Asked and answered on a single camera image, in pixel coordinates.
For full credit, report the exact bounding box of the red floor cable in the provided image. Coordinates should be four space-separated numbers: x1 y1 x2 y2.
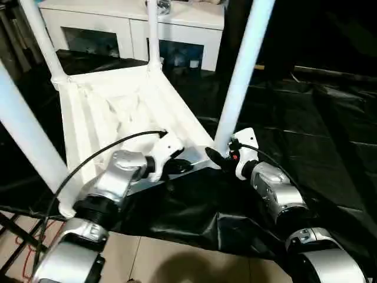
16 221 65 280

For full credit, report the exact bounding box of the black plastic mat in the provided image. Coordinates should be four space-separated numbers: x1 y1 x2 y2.
0 48 377 281

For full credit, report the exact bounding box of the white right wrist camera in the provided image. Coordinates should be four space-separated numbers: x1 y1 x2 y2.
229 127 260 181

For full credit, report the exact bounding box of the white sideboard cabinet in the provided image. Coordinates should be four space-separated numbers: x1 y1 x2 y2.
39 0 227 72

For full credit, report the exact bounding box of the grey tripod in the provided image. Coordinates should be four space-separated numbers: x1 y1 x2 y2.
0 0 41 74

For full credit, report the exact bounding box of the black backdrop cloth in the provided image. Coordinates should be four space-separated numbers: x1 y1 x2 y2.
217 0 377 70

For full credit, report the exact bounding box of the white plastic table top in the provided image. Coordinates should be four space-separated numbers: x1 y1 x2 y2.
57 64 222 219

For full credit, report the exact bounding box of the black folding stand frame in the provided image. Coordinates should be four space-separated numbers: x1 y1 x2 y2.
0 210 51 275

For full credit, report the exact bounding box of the clear bag of dark parts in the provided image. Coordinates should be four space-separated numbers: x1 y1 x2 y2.
157 0 172 15

